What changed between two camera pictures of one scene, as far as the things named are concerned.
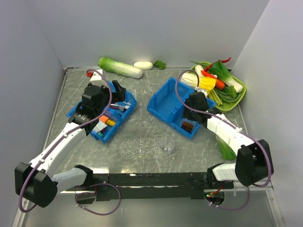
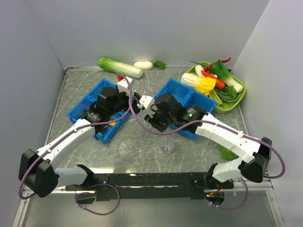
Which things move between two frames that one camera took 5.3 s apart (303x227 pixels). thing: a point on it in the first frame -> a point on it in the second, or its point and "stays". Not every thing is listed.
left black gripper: [119, 95] -> [135, 108]
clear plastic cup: [166, 147] stays
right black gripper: [186, 114] -> [153, 121]
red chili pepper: [223, 61] stays
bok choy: [220, 71] stays
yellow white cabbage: [191, 79] stays
